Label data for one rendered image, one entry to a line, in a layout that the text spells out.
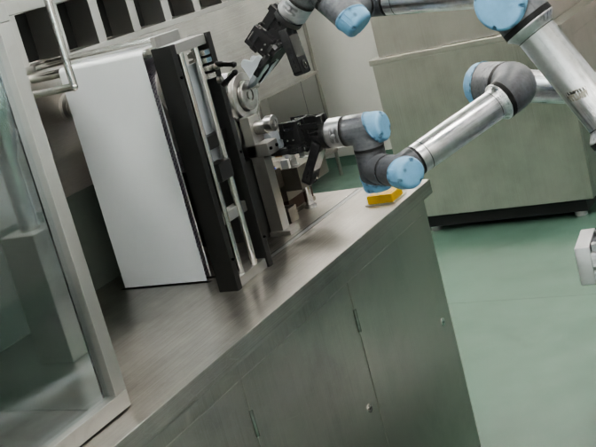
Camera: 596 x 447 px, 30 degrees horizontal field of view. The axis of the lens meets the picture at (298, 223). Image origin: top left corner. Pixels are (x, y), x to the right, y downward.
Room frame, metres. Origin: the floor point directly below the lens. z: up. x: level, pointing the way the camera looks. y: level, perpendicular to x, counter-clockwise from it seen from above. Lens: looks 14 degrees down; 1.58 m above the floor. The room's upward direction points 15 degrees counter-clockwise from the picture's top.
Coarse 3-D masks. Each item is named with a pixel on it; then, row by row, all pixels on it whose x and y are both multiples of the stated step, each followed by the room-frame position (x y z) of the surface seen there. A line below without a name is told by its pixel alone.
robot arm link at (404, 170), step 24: (504, 72) 2.66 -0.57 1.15; (528, 72) 2.66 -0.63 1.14; (480, 96) 2.63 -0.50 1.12; (504, 96) 2.59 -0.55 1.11; (528, 96) 2.62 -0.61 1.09; (456, 120) 2.56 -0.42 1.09; (480, 120) 2.57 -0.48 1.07; (432, 144) 2.52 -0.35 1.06; (456, 144) 2.54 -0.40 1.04; (384, 168) 2.52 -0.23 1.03; (408, 168) 2.47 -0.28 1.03; (432, 168) 2.53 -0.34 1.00
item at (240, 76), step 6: (234, 78) 2.70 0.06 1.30; (240, 78) 2.72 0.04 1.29; (246, 78) 2.74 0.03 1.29; (234, 84) 2.69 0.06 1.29; (234, 90) 2.69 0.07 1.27; (234, 96) 2.68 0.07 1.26; (234, 102) 2.68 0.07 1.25; (234, 108) 2.68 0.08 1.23; (240, 108) 2.69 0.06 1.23; (240, 114) 2.69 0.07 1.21; (246, 114) 2.71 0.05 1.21
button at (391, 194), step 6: (378, 192) 2.74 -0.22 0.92; (384, 192) 2.72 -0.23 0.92; (390, 192) 2.71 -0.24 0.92; (396, 192) 2.73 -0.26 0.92; (402, 192) 2.75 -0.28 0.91; (372, 198) 2.72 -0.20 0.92; (378, 198) 2.72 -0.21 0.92; (384, 198) 2.71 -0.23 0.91; (390, 198) 2.70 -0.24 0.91; (396, 198) 2.72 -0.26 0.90
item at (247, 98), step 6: (240, 84) 2.70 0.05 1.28; (246, 84) 2.71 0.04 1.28; (240, 90) 2.69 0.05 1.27; (246, 90) 2.71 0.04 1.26; (252, 90) 2.73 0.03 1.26; (240, 96) 2.69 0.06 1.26; (246, 96) 2.70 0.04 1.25; (252, 96) 2.72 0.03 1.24; (240, 102) 2.69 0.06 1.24; (246, 102) 2.70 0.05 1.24; (252, 102) 2.72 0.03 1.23; (246, 108) 2.70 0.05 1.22; (252, 108) 2.71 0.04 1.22
